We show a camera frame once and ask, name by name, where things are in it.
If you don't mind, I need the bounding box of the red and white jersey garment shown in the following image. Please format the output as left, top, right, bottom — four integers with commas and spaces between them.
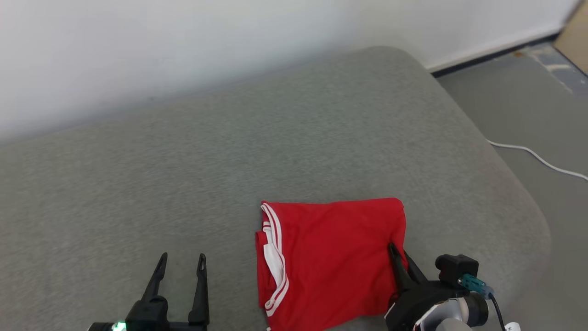
255, 198, 407, 331

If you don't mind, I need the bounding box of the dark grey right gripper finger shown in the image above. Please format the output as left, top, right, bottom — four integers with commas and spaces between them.
388, 242, 416, 295
403, 251, 428, 285

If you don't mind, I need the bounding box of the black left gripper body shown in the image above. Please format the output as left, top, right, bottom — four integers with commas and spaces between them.
87, 297, 210, 331

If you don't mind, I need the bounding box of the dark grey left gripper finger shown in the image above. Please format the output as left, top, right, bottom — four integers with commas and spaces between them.
140, 252, 168, 302
188, 253, 210, 325

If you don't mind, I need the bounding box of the teal cable connector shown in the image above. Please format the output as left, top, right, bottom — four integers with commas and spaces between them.
459, 274, 495, 297

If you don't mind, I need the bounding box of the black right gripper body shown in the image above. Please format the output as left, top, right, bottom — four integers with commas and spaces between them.
386, 281, 469, 331

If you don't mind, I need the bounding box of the black wall baseboard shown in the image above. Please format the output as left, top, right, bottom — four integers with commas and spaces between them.
431, 31, 562, 78

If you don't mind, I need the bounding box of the grey fabric sofa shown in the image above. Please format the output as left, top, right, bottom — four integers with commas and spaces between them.
0, 46, 552, 331

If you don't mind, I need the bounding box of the brown cardboard panel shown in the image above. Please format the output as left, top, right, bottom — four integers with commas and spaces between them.
553, 0, 588, 75

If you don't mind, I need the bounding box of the white floor cable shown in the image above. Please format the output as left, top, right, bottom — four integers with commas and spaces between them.
487, 140, 588, 181

